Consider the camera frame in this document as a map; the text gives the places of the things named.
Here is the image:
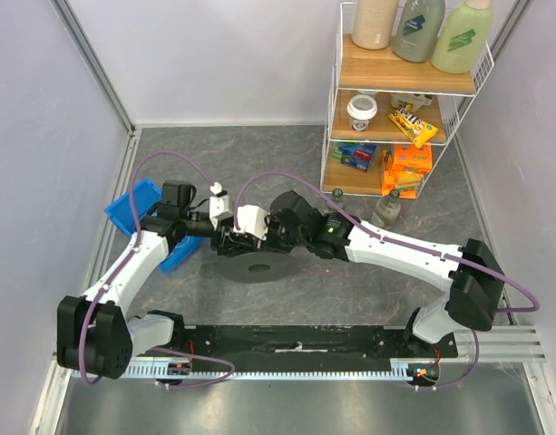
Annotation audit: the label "grey filament spool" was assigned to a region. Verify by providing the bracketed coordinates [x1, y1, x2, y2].
[218, 251, 298, 284]

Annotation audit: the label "blue plastic bin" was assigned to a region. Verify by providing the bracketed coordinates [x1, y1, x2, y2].
[104, 178, 204, 274]

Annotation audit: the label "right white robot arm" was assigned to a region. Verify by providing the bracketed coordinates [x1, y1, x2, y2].
[216, 190, 503, 357]

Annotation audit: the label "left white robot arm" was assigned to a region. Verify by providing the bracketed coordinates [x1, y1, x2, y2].
[56, 181, 232, 386]

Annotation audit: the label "left glass soda bottle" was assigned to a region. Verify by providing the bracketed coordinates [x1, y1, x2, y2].
[323, 188, 346, 214]

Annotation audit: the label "glass soda bottle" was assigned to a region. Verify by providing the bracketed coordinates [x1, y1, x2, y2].
[372, 189, 401, 229]
[323, 188, 346, 214]

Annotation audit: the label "right glass soda bottle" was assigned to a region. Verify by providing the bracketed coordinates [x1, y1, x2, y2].
[372, 189, 401, 229]

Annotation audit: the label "blue snack box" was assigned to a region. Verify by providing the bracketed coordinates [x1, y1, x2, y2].
[332, 142, 377, 172]

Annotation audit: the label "orange snack boxes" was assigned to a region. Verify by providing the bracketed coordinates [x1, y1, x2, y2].
[380, 144, 434, 199]

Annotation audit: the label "white lidded paper cup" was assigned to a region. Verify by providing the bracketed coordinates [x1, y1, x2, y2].
[346, 93, 378, 131]

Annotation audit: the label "yellow candy bag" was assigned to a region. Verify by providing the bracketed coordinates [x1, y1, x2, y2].
[387, 105, 438, 149]

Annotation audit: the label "white carton on shelf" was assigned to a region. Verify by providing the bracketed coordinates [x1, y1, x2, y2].
[390, 92, 434, 112]

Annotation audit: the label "beige bottle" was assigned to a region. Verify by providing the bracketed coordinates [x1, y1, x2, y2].
[352, 0, 399, 50]

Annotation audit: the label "grey-green bottle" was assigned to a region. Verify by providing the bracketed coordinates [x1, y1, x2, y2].
[394, 0, 445, 63]

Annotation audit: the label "light green bottle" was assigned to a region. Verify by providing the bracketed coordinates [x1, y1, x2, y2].
[431, 0, 493, 74]

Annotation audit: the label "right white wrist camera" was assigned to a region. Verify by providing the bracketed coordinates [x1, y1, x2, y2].
[234, 205, 269, 240]

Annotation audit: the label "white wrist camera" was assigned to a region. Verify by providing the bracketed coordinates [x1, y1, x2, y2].
[234, 205, 269, 240]
[209, 182, 233, 229]

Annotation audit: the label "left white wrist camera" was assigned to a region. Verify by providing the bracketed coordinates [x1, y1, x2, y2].
[209, 182, 233, 229]

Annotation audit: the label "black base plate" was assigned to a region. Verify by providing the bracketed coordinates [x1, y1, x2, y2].
[171, 325, 458, 373]

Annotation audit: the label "white wire wooden shelf rack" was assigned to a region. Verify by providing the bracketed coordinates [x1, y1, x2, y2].
[319, 2, 495, 197]

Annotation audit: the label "slotted cable duct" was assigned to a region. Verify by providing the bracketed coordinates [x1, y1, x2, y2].
[71, 357, 435, 381]

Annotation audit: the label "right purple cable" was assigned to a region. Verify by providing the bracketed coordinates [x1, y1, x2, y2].
[234, 170, 541, 391]

